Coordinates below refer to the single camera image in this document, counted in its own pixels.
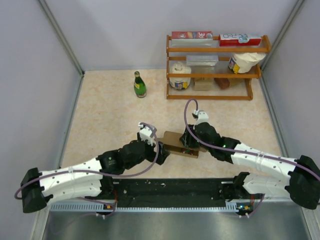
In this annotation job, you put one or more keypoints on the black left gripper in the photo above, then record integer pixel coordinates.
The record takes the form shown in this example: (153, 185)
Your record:
(162, 153)

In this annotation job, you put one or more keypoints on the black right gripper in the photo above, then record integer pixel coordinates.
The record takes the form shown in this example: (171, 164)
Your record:
(187, 140)

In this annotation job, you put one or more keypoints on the brown cardboard box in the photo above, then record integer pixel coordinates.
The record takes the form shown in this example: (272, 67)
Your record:
(173, 144)

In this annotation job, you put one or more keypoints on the small red packet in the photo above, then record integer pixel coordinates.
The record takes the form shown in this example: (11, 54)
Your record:
(186, 151)

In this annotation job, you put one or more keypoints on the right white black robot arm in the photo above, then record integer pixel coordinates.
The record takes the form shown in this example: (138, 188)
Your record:
(297, 179)

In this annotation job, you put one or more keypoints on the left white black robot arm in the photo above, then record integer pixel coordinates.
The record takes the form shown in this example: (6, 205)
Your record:
(92, 178)

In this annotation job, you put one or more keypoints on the silver foil box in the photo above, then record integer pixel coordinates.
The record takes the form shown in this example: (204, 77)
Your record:
(202, 60)

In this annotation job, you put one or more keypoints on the red foil box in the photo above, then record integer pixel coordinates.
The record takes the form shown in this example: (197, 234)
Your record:
(191, 35)

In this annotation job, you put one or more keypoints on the red white wrap box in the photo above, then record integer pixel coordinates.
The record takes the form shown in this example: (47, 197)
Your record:
(239, 39)

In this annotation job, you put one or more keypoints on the white bag left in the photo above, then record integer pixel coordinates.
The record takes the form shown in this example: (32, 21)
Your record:
(180, 82)

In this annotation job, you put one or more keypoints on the tan block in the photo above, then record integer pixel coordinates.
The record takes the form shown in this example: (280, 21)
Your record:
(203, 84)

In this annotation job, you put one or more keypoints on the wooden shelf rack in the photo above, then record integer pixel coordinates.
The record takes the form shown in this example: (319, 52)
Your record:
(220, 70)

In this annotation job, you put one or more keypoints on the brown red block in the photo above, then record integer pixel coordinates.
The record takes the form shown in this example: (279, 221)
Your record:
(223, 83)

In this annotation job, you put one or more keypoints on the green glass bottle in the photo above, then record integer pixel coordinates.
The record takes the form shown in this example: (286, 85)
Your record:
(139, 85)

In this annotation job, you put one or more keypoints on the large white flour bag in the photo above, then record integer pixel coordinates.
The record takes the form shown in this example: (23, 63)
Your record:
(241, 63)

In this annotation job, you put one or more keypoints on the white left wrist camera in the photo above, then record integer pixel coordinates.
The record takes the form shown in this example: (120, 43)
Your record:
(147, 133)

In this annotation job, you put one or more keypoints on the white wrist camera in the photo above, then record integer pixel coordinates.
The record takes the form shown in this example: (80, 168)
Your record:
(147, 133)
(200, 116)

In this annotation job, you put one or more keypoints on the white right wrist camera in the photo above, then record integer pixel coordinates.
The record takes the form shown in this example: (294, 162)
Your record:
(200, 116)

